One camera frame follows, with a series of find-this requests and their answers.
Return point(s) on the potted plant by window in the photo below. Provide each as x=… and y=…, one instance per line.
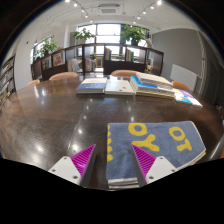
x=48, y=46

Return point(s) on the purple and white book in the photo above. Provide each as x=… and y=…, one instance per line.
x=192, y=99

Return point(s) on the beige hardcover book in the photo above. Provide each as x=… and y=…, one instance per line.
x=154, y=80

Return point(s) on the grey towel with yellow letters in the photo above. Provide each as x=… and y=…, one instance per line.
x=166, y=146

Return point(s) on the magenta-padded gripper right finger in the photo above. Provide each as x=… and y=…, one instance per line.
x=160, y=168

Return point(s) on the white wall radiator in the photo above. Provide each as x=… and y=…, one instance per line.
x=183, y=76

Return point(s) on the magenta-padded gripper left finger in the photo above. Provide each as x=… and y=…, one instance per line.
x=66, y=169

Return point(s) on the large book with blue cover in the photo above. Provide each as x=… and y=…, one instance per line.
x=150, y=90

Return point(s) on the small potted plant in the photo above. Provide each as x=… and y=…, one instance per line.
x=83, y=34

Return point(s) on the wall bookshelf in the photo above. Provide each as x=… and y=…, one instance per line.
x=6, y=80

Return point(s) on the white illustrated book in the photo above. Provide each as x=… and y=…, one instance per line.
x=179, y=96

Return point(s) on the large potted plant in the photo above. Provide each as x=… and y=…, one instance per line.
x=133, y=33

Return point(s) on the ceiling air conditioner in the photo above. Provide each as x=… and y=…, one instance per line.
x=109, y=9

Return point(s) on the ceiling spot lights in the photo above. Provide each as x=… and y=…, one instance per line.
x=83, y=11

